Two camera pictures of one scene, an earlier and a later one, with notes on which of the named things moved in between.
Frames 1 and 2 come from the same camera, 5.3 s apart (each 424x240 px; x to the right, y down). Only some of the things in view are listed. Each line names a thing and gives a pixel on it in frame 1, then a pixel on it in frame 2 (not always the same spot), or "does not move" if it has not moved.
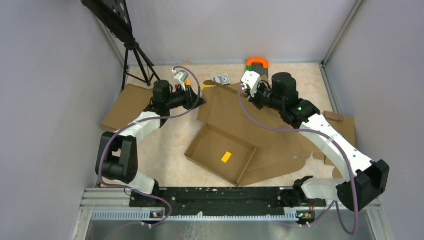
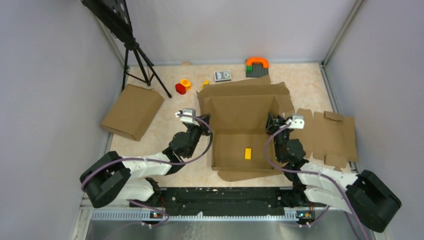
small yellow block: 226,157 to 248,153
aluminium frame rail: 104,216 does not move
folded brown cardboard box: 132,102 does not move
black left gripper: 192,100 to 203,128
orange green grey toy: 258,64 does not move
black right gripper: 253,98 to 274,122
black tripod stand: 114,15 does not move
